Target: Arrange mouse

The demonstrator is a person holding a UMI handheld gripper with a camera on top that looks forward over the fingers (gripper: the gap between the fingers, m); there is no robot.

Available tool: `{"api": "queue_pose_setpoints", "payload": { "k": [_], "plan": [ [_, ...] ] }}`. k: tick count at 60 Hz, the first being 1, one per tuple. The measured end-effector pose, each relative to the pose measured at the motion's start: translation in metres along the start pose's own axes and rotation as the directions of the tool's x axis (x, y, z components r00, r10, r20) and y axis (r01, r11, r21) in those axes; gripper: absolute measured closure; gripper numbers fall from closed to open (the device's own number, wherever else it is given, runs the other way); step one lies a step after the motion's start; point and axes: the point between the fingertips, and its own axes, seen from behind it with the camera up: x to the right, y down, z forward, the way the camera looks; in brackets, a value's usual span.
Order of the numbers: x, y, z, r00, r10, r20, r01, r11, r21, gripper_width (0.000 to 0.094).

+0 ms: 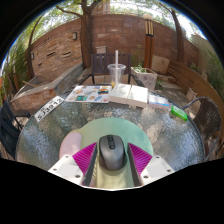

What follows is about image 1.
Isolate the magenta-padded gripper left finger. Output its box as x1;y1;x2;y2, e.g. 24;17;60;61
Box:
48;142;99;187

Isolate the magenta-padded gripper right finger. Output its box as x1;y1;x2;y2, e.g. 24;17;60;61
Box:
127;142;175;187

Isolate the dark grey computer mouse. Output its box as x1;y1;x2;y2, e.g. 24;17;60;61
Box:
98;134;128;171

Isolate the green mouse pad, pink rest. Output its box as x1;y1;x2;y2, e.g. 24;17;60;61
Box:
58;117;154;189

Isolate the small green packet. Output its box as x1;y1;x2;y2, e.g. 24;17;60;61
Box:
170;105;189;122

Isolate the white license plate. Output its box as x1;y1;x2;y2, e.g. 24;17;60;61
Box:
33;95;65;123

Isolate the closed white book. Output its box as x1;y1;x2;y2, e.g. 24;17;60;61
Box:
147;93;172;111

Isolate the open white book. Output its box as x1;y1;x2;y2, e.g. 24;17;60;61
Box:
108;83;149;109

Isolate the stone raised counter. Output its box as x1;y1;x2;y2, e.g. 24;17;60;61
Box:
9;62;84;113

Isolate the white planter box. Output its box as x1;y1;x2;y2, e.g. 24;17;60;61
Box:
130;65;158;90

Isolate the curved wooden bench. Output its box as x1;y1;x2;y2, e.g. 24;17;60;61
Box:
166;59;224;134

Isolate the clear plastic cup with straw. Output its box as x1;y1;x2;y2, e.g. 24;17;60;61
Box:
107;49;127;88

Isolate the beige stone slab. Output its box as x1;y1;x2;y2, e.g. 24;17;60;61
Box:
151;54;171;75

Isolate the dark wooden slatted chair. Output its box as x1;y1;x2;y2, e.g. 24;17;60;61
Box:
78;52;145;88

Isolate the slender tree trunk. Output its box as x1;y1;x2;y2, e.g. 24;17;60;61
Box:
159;3;186;64
25;16;44;80

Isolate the thick tree trunk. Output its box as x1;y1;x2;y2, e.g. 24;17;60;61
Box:
56;0;104;69

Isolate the wooden post lamp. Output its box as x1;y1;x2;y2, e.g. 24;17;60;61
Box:
143;13;155;69

